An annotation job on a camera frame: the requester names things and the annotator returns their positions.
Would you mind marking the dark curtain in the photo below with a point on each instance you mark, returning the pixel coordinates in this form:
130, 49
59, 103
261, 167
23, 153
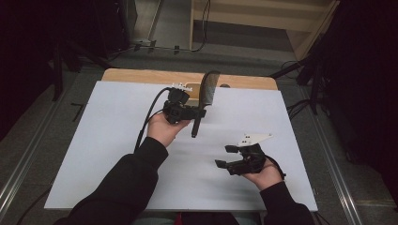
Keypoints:
366, 78
37, 47

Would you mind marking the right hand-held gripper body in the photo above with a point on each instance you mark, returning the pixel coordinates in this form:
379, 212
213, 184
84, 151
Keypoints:
250, 159

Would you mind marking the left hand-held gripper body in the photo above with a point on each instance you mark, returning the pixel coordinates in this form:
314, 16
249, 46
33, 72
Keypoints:
178, 109

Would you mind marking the person's left hand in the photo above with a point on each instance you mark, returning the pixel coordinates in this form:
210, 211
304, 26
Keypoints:
162, 129

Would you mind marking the metal floor rail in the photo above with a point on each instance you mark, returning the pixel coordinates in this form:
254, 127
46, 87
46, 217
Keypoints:
338, 168
22, 175

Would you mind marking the person's right hand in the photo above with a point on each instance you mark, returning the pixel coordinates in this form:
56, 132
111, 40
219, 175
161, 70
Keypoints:
267, 178

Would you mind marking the black metal stand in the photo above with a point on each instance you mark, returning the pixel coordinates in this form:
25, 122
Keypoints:
58, 68

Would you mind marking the light wooden shelf unit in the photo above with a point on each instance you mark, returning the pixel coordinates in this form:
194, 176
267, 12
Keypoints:
250, 12

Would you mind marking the dark brown comb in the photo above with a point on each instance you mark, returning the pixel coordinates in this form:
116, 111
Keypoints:
208, 89

